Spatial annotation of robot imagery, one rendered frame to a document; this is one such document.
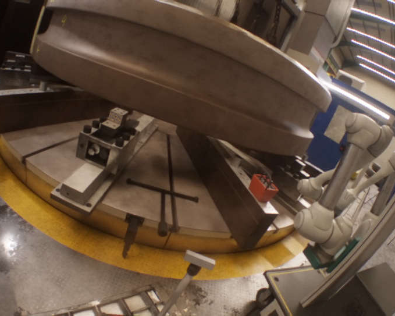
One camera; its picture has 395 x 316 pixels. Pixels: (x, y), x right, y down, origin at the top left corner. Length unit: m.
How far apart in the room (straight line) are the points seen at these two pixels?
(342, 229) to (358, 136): 0.52
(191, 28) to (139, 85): 0.59
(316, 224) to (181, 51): 1.56
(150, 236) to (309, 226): 1.15
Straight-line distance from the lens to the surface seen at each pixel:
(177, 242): 1.87
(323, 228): 1.32
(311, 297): 1.72
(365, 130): 1.30
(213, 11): 5.39
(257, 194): 1.70
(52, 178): 1.83
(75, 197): 1.54
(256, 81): 2.10
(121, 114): 1.76
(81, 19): 2.44
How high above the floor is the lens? 1.40
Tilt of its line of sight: 22 degrees down
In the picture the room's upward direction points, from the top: 24 degrees clockwise
